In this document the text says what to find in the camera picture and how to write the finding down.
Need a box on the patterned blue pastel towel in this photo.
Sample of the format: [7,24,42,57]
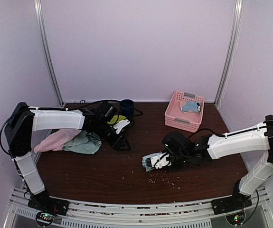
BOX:
[180,100,202,113]

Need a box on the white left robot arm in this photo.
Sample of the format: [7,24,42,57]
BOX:
[0,101,131,211]

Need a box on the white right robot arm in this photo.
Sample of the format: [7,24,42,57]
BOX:
[151,115,273,210]

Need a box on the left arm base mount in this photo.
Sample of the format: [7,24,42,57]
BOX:
[28,198,69,227]

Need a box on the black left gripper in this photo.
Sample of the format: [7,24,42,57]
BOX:
[91,120,131,151]

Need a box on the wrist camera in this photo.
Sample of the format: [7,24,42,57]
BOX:
[113,119,130,134]
[151,152,172,169]

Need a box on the aluminium frame post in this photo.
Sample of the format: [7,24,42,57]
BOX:
[34,0,64,106]
[214,0,245,108]

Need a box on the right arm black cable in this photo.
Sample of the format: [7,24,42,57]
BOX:
[186,128,262,225]

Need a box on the dark blue mug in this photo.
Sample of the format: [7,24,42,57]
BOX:
[120,99,134,118]

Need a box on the pink towel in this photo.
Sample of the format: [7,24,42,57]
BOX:
[33,129,81,153]

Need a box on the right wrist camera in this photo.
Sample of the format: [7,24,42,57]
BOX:
[151,152,172,169]

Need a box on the left aluminium frame post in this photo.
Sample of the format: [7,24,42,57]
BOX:
[34,0,64,106]

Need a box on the aluminium front rail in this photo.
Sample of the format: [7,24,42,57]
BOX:
[8,187,273,228]

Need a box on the lime green bowl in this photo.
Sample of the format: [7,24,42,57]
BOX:
[108,114,126,125]

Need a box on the light blue towel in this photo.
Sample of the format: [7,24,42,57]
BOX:
[141,152,161,172]

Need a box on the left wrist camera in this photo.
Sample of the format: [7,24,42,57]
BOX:
[113,119,130,134]

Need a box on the mint green towel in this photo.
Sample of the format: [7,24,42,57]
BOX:
[63,131,102,155]

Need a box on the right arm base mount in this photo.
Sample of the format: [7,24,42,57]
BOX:
[211,196,252,226]

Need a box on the pink perforated plastic basket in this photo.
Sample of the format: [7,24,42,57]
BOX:
[164,91,205,133]

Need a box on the right aluminium frame post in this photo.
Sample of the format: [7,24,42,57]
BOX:
[214,0,245,108]

